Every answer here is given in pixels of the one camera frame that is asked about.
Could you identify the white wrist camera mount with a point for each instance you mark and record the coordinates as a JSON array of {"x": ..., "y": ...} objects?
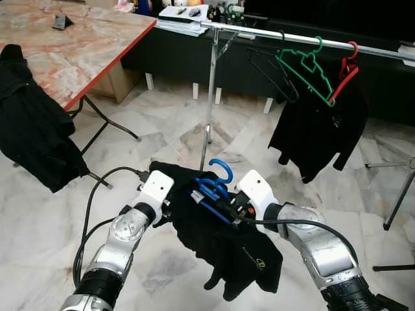
[
  {"x": 155, "y": 189},
  {"x": 259, "y": 191}
]

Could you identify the silver metal clothes rack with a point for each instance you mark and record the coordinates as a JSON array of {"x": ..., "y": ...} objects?
[{"x": 209, "y": 97}]

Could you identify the black folding chair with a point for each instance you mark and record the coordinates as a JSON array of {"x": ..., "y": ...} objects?
[{"x": 395, "y": 267}]

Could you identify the white paper sheet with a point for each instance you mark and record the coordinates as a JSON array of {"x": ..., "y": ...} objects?
[{"x": 410, "y": 53}]

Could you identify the green plastic hanger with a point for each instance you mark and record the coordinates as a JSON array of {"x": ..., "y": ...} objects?
[{"x": 327, "y": 100}]

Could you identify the black computer mouse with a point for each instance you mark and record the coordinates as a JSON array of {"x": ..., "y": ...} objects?
[{"x": 194, "y": 11}]

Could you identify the black shirt yellow logo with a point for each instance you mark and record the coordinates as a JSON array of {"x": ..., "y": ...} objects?
[{"x": 220, "y": 253}]

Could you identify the black garment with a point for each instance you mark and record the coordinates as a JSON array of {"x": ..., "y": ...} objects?
[{"x": 32, "y": 123}]

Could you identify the marble red-edged folding table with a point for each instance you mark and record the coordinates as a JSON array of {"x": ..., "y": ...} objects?
[{"x": 78, "y": 45}]

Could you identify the stack of white papers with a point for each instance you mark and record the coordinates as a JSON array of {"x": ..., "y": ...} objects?
[{"x": 181, "y": 21}]

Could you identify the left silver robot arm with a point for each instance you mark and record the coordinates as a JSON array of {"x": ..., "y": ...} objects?
[{"x": 117, "y": 246}]

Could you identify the black polo shirt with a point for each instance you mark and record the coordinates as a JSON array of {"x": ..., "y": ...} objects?
[{"x": 318, "y": 136}]

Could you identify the black TV cabinet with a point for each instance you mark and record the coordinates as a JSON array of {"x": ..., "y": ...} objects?
[{"x": 175, "y": 65}]

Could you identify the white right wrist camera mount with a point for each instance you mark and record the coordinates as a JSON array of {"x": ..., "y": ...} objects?
[{"x": 259, "y": 191}]

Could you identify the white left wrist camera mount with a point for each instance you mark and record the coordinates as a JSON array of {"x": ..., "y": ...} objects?
[{"x": 155, "y": 189}]

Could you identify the pink white tissue box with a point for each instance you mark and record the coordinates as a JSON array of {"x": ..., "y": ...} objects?
[{"x": 125, "y": 5}]

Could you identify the small black stand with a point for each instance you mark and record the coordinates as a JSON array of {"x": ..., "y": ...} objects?
[{"x": 63, "y": 23}]

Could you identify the red plastic hanger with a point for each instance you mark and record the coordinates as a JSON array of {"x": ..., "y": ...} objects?
[{"x": 347, "y": 78}]

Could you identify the blue plastic hanger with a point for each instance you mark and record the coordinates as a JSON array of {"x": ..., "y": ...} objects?
[{"x": 228, "y": 170}]

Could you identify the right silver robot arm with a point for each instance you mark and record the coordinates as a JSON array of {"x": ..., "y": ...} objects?
[{"x": 324, "y": 259}]

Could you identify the yellow black pen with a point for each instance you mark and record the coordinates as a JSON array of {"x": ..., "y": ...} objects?
[{"x": 179, "y": 11}]

